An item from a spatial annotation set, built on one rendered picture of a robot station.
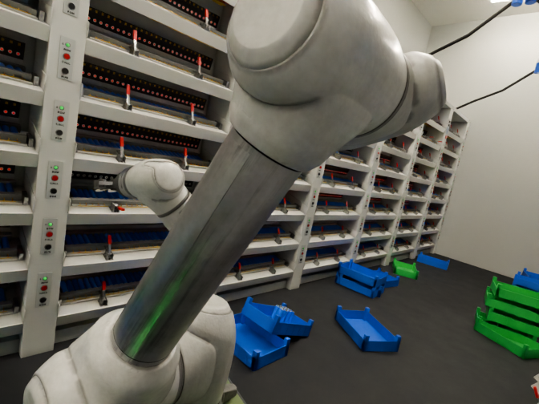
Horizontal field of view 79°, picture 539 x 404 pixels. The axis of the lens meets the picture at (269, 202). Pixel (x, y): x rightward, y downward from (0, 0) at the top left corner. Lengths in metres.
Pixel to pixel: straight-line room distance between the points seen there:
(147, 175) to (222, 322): 0.36
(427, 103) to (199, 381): 0.62
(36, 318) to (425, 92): 1.32
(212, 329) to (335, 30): 0.58
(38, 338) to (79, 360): 0.85
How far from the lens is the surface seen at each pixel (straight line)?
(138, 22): 1.57
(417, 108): 0.47
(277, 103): 0.31
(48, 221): 1.28
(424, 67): 0.47
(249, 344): 1.55
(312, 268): 2.29
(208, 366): 0.73
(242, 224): 0.39
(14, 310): 1.43
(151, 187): 0.78
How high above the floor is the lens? 0.82
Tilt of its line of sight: 8 degrees down
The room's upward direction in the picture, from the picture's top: 11 degrees clockwise
